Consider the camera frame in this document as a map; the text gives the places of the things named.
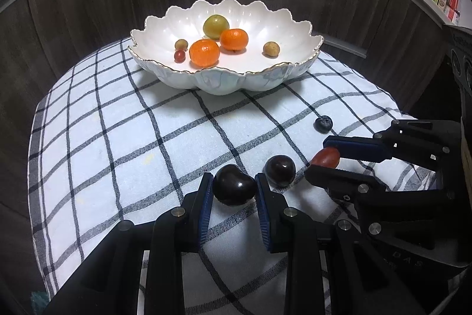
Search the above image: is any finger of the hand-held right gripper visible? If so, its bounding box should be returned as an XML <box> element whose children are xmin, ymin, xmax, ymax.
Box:
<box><xmin>304</xmin><ymin>165</ymin><xmax>456</xmax><ymax>251</ymax></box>
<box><xmin>324</xmin><ymin>119</ymin><xmax>461</xmax><ymax>172</ymax></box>

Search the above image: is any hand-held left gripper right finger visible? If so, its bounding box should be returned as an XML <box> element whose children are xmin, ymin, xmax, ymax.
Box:
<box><xmin>254</xmin><ymin>173</ymin><xmax>423</xmax><ymax>315</ymax></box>

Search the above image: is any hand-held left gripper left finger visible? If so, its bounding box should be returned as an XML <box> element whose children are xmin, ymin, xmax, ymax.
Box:
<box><xmin>46</xmin><ymin>173</ymin><xmax>215</xmax><ymax>315</ymax></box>

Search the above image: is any dark cherry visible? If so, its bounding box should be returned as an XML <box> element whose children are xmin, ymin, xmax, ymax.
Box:
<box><xmin>212</xmin><ymin>164</ymin><xmax>258</xmax><ymax>207</ymax></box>
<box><xmin>265</xmin><ymin>155</ymin><xmax>296</xmax><ymax>187</ymax></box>

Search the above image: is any white scalloped bowl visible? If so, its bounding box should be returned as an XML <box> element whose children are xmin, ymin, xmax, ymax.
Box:
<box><xmin>128</xmin><ymin>0</ymin><xmax>324</xmax><ymax>96</ymax></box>

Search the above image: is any orange mandarin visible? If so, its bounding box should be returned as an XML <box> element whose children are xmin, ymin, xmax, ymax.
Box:
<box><xmin>220</xmin><ymin>28</ymin><xmax>249</xmax><ymax>52</ymax></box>
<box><xmin>189</xmin><ymin>39</ymin><xmax>221</xmax><ymax>68</ymax></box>

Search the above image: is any blueberry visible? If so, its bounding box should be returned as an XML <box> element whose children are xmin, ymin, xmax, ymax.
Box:
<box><xmin>314</xmin><ymin>115</ymin><xmax>333</xmax><ymax>134</ymax></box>

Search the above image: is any white checked cloth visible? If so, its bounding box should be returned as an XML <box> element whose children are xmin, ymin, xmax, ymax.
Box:
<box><xmin>27</xmin><ymin>36</ymin><xmax>439</xmax><ymax>315</ymax></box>

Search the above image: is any red bottle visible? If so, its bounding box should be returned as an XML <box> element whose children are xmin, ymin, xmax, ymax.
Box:
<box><xmin>448</xmin><ymin>0</ymin><xmax>461</xmax><ymax>24</ymax></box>

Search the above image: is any green plum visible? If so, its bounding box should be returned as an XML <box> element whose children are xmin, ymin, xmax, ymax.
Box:
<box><xmin>203</xmin><ymin>14</ymin><xmax>230</xmax><ymax>40</ymax></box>

